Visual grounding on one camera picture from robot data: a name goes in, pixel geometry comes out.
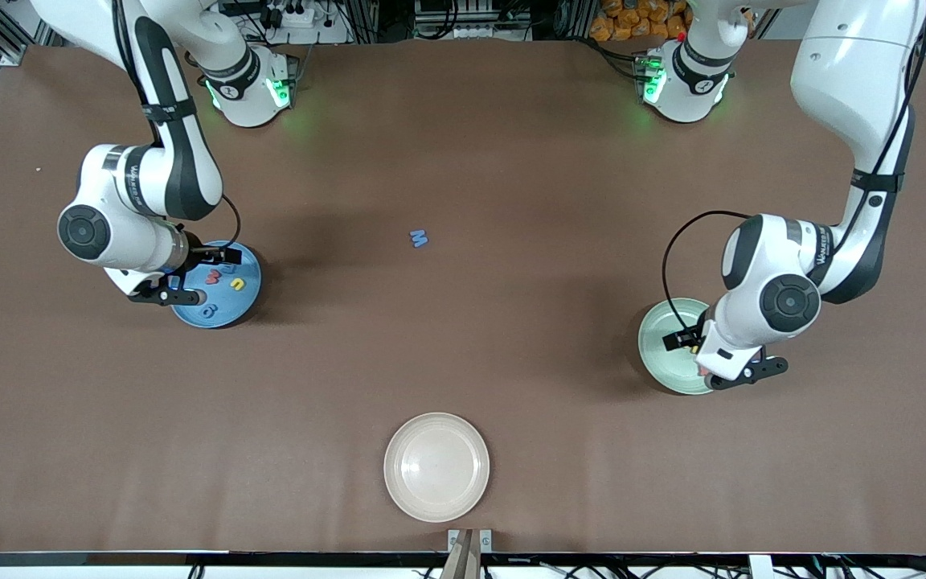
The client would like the black equipment rack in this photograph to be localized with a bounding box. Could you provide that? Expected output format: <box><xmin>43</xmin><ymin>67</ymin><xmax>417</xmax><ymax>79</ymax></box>
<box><xmin>413</xmin><ymin>0</ymin><xmax>535</xmax><ymax>41</ymax></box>

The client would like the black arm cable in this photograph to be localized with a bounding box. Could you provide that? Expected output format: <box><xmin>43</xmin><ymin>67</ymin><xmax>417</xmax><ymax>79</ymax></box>
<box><xmin>662</xmin><ymin>211</ymin><xmax>753</xmax><ymax>332</ymax></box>
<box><xmin>112</xmin><ymin>0</ymin><xmax>242</xmax><ymax>252</ymax></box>

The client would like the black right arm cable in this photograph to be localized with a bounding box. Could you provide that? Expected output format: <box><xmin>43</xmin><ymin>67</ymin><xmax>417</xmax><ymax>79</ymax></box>
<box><xmin>112</xmin><ymin>0</ymin><xmax>242</xmax><ymax>252</ymax></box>

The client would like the small metal edge bracket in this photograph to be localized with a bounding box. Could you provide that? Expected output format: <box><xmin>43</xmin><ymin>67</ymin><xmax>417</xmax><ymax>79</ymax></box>
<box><xmin>447</xmin><ymin>528</ymin><xmax>494</xmax><ymax>554</ymax></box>

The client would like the beige round plate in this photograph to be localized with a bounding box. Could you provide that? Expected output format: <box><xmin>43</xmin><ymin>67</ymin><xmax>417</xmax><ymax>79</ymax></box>
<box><xmin>383</xmin><ymin>413</ymin><xmax>491</xmax><ymax>524</ymax></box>

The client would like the green round plate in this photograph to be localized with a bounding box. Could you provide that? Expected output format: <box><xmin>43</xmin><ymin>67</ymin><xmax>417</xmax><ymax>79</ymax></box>
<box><xmin>637</xmin><ymin>298</ymin><xmax>717</xmax><ymax>396</ymax></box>

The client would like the orange objects pile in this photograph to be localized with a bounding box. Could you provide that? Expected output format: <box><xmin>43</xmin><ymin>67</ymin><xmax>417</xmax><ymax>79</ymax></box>
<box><xmin>589</xmin><ymin>0</ymin><xmax>689</xmax><ymax>43</ymax></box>

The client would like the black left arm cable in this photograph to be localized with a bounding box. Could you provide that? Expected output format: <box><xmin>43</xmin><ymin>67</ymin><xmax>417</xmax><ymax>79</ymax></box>
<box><xmin>662</xmin><ymin>211</ymin><xmax>753</xmax><ymax>332</ymax></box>

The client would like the white table edge rail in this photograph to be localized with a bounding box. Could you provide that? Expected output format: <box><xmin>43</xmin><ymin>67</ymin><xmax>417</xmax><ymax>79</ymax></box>
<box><xmin>0</xmin><ymin>551</ymin><xmax>926</xmax><ymax>579</ymax></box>

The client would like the blue round plate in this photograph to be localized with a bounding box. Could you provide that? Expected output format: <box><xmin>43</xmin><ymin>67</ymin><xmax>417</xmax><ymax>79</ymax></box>
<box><xmin>170</xmin><ymin>240</ymin><xmax>263</xmax><ymax>330</ymax></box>

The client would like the brown table cover mat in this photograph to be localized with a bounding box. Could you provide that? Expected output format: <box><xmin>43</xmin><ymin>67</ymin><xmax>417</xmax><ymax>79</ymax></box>
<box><xmin>0</xmin><ymin>40</ymin><xmax>926</xmax><ymax>556</ymax></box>

